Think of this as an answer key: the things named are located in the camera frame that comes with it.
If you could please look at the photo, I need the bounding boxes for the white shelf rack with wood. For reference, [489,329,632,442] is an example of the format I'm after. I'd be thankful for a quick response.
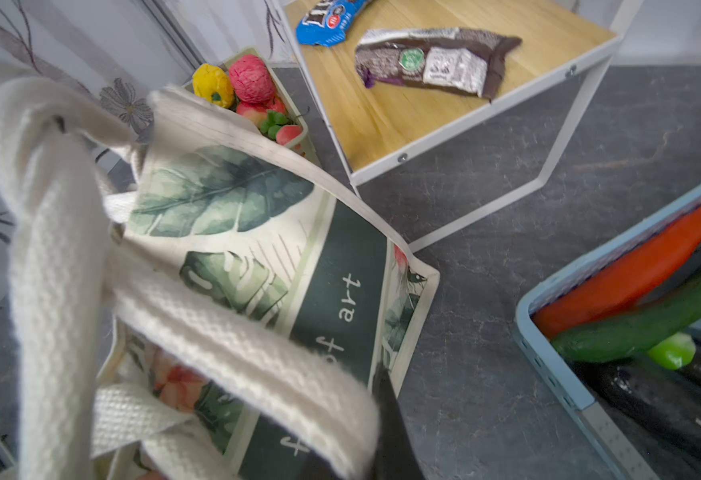
[276,1,641,251]

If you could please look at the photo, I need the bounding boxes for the cream canvas grocery bag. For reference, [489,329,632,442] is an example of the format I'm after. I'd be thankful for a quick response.
[0,61,440,479]

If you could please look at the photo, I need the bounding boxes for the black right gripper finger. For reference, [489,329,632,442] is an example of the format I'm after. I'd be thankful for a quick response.
[371,365,426,480]

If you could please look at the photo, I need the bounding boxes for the green grapes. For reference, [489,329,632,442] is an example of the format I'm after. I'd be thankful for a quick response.
[260,110,290,141]

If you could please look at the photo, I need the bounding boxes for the light blue vegetable basket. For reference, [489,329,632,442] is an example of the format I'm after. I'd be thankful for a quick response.
[515,185,701,479]

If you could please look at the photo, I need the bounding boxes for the red pink peach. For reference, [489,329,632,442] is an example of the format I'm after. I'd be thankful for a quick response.
[236,97,288,127]

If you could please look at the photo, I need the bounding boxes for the blue candy packet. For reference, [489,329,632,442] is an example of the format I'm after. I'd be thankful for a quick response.
[296,0,369,47]

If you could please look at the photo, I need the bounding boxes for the pink wrinkled round fruit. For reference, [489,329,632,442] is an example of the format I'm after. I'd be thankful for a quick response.
[228,54,276,104]

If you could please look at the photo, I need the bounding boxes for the brown chocolate bar wrapper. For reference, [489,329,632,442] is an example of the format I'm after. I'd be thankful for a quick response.
[355,27,523,101]

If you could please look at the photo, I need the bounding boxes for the pale green perforated fruit basket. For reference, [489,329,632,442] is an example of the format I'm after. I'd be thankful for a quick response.
[181,46,322,169]

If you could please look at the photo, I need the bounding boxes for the red chili pepper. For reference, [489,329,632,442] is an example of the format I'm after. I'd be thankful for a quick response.
[533,206,701,339]

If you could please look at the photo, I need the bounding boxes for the yellow wrinkled bell pepper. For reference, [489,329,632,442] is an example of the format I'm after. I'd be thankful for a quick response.
[192,64,236,109]

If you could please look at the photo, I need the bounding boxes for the dark purple eggplant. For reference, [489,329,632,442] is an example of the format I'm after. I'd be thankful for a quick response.
[572,359,701,462]

